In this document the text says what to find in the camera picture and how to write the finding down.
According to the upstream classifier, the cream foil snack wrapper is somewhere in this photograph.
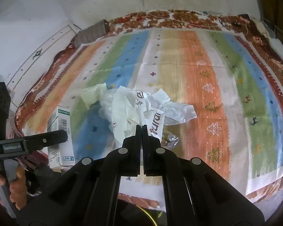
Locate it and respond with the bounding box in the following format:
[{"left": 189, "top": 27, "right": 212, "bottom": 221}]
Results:
[{"left": 161, "top": 132, "right": 179, "bottom": 150}]

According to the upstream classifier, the pale green plastic pouch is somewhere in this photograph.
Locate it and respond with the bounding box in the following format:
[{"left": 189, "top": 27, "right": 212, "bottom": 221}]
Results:
[{"left": 80, "top": 83, "right": 107, "bottom": 110}]

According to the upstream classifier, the clear plastic bag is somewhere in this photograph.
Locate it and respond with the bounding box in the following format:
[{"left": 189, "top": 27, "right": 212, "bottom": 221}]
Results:
[{"left": 98, "top": 88, "right": 118, "bottom": 132}]

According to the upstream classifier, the person's left hand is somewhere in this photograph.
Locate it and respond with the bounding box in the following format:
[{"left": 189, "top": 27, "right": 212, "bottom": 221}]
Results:
[{"left": 0, "top": 165, "right": 27, "bottom": 210}]

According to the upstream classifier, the white bed headboard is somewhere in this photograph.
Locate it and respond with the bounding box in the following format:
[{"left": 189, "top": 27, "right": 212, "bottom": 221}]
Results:
[{"left": 6, "top": 23, "right": 79, "bottom": 112}]

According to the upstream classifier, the grey striped pillow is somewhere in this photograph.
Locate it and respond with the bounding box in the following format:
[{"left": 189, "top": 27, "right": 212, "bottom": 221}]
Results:
[{"left": 74, "top": 19, "right": 110, "bottom": 48}]

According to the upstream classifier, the floral red brown blanket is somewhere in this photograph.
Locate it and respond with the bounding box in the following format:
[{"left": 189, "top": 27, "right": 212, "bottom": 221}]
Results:
[{"left": 14, "top": 9, "right": 283, "bottom": 205}]

